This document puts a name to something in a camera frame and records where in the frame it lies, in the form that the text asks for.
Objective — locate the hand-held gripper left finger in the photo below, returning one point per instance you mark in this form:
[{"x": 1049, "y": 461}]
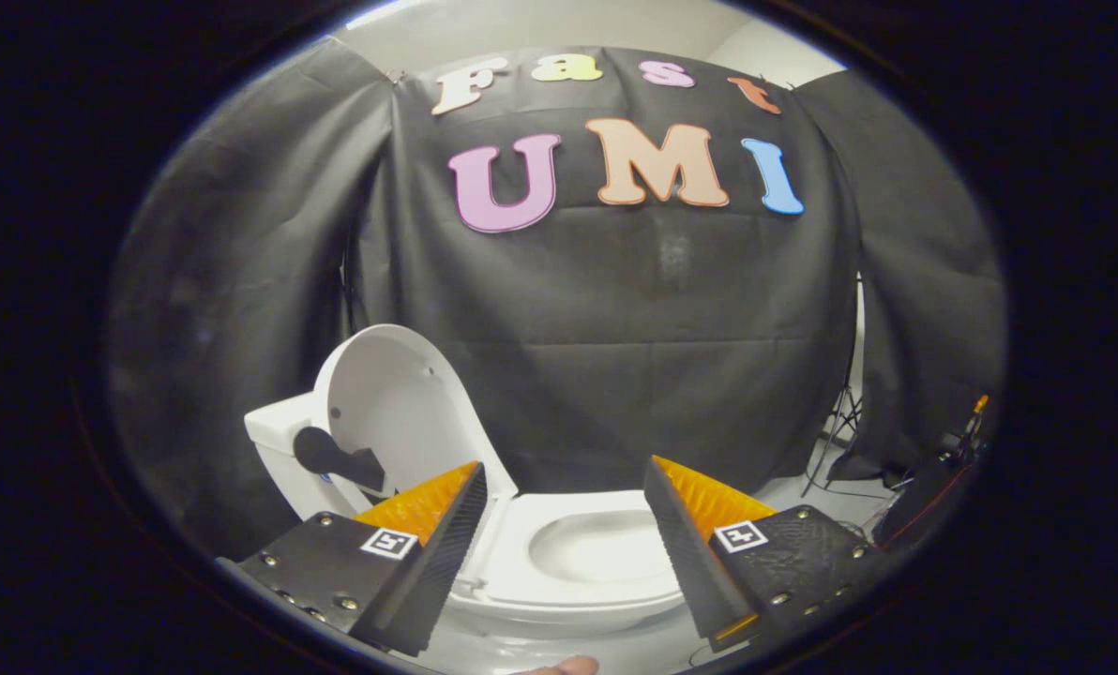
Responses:
[{"x": 456, "y": 534}]

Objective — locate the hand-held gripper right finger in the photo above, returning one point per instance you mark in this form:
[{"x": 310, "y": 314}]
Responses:
[{"x": 676, "y": 544}]

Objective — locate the white toilet lid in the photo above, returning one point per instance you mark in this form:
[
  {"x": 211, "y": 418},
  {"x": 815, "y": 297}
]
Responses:
[{"x": 400, "y": 394}]

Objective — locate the white toilet seat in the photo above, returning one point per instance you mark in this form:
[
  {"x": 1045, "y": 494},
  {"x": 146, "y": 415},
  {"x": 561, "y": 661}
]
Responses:
[{"x": 517, "y": 567}]

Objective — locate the black backdrop cloth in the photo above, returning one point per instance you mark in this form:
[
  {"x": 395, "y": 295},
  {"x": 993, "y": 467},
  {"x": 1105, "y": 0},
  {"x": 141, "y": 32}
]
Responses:
[{"x": 662, "y": 356}]

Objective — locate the black tripod stand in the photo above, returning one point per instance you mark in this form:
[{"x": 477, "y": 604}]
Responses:
[{"x": 838, "y": 422}]

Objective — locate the orange black device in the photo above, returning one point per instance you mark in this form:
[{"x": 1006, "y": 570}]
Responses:
[{"x": 977, "y": 412}]

